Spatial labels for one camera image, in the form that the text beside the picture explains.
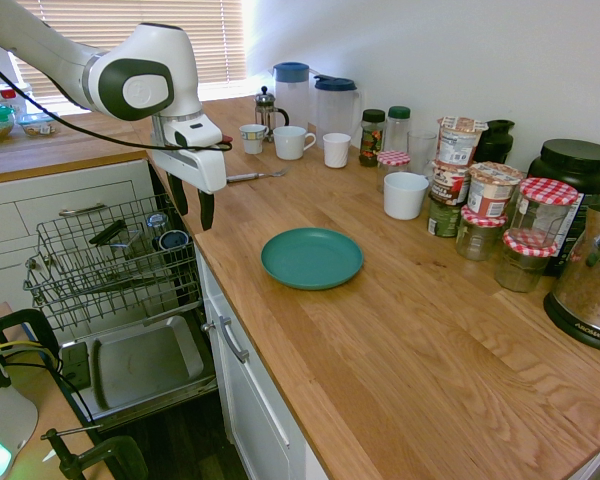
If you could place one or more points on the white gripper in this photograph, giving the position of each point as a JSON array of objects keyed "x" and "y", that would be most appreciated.
[{"x": 200, "y": 162}]

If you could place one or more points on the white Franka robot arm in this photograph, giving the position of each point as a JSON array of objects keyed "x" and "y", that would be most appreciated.
[{"x": 150, "y": 50}]

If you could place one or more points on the open dishwasher door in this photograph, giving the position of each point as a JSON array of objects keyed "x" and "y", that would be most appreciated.
[{"x": 145, "y": 362}]

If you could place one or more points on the blue cup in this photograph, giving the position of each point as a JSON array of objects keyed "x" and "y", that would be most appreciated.
[{"x": 172, "y": 241}]

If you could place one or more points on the clear glass container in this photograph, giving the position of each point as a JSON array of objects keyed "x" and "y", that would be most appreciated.
[{"x": 127, "y": 245}]

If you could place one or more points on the small patterned white cup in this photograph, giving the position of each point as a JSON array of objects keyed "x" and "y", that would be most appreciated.
[{"x": 253, "y": 140}]

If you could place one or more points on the black utensil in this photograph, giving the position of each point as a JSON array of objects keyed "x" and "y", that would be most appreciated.
[{"x": 107, "y": 232}]

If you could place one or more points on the glass french press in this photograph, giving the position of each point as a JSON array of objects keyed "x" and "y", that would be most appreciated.
[{"x": 267, "y": 112}]

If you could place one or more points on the teal plate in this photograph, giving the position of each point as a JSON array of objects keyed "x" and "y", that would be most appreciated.
[{"x": 311, "y": 257}]

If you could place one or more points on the tall pitcher blue lid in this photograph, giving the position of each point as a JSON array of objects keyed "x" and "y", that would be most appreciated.
[{"x": 291, "y": 95}]

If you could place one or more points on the white ribbed cup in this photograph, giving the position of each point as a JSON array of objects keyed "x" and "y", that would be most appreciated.
[{"x": 336, "y": 151}]

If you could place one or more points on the clear pitcher dark blue lid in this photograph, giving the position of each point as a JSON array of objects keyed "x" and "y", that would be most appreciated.
[{"x": 335, "y": 112}]

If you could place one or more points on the small food container blue lid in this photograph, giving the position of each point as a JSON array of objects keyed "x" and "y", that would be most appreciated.
[{"x": 40, "y": 125}]

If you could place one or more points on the spice jar black lid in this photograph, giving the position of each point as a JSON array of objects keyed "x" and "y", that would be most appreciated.
[{"x": 372, "y": 140}]

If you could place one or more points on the black metal clamp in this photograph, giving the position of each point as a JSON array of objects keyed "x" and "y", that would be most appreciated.
[
  {"x": 105, "y": 455},
  {"x": 35, "y": 325}
]

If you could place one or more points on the glass jar red checkered lid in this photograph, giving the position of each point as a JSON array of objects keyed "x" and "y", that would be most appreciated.
[
  {"x": 391, "y": 162},
  {"x": 524, "y": 267},
  {"x": 480, "y": 235},
  {"x": 545, "y": 210}
]

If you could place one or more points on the wide white cup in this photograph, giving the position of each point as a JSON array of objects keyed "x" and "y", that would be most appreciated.
[{"x": 405, "y": 197}]

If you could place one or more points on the white container red label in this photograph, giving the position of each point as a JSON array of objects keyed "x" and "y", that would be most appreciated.
[{"x": 2, "y": 95}]

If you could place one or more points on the clear jar green lid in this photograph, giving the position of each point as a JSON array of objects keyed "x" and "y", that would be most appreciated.
[{"x": 399, "y": 127}]

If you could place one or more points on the clear drinking glass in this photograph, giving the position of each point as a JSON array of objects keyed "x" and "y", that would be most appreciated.
[{"x": 422, "y": 150}]

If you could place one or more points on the green oatmeal cup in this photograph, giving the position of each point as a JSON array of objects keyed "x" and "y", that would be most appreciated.
[{"x": 441, "y": 220}]

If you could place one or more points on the dark brown oatmeal cup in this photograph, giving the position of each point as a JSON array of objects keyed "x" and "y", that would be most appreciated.
[{"x": 447, "y": 185}]

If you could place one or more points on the white oatmeal cup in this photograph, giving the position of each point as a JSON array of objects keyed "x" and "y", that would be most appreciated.
[{"x": 459, "y": 142}]

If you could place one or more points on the red oatmeal cup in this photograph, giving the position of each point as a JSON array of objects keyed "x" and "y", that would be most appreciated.
[{"x": 491, "y": 190}]

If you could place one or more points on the black shaker bottle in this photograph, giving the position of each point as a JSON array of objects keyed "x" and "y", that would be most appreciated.
[{"x": 497, "y": 142}]

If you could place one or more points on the black protein powder tub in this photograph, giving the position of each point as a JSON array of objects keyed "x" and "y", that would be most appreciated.
[{"x": 577, "y": 167}]

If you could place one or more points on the stainless steel electric kettle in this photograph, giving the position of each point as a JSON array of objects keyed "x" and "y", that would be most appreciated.
[{"x": 587, "y": 280}]

